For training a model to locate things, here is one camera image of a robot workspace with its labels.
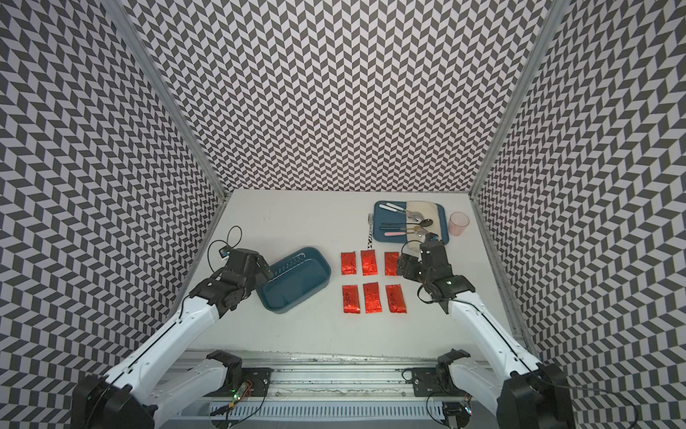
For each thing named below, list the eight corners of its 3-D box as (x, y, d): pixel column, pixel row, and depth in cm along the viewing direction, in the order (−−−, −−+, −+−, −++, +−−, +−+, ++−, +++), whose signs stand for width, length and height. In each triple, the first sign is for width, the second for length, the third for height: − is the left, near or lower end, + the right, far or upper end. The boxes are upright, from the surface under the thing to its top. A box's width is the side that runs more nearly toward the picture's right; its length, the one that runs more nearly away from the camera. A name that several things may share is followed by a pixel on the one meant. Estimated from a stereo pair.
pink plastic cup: (450, 236, 104) (454, 227, 99) (446, 220, 109) (450, 211, 104) (467, 236, 104) (472, 227, 99) (462, 220, 109) (467, 211, 104)
